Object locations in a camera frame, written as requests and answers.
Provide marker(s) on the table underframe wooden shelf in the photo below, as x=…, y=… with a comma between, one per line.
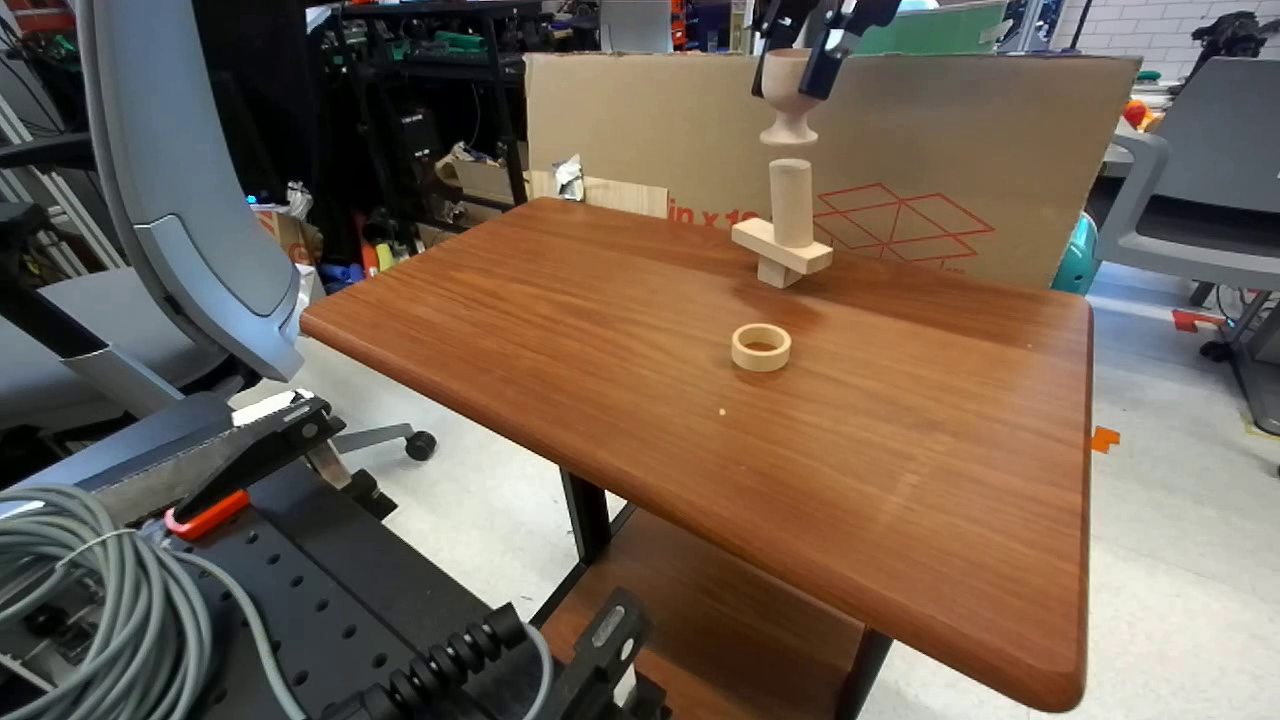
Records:
x=704, y=626

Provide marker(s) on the black storage shelf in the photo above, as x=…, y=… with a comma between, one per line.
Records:
x=402, y=94

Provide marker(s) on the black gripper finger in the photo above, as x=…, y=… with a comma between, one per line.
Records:
x=829, y=62
x=768, y=25

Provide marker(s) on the black ribbed tube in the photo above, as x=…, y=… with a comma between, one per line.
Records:
x=453, y=661

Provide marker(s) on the crumpled white paper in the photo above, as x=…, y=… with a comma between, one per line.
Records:
x=570, y=183

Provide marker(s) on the wooden cylinder block cross base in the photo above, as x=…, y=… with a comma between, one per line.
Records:
x=789, y=201

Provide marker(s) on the green board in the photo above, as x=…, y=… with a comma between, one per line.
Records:
x=933, y=29

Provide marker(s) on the large cardboard sheet red print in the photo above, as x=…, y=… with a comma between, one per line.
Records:
x=643, y=123

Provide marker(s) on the grey office chair blue trim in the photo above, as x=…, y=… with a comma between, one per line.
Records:
x=175, y=201

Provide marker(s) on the orange floor tape marker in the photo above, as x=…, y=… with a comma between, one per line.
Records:
x=1104, y=439

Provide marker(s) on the teal ball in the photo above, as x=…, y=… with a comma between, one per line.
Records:
x=1076, y=255

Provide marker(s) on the plain grey office chair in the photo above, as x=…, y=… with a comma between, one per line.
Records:
x=1200, y=147

